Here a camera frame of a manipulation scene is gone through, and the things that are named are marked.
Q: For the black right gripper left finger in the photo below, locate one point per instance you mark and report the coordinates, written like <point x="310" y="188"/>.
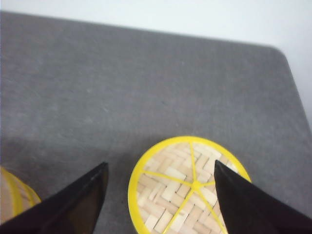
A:
<point x="73" y="210"/>

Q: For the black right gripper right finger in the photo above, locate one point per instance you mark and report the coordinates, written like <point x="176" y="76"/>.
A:
<point x="246" y="209"/>

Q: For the steamer basket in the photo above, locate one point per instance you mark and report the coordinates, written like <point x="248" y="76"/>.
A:
<point x="15" y="196"/>

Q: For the woven bamboo steamer lid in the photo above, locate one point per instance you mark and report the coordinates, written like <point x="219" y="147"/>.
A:
<point x="172" y="187"/>

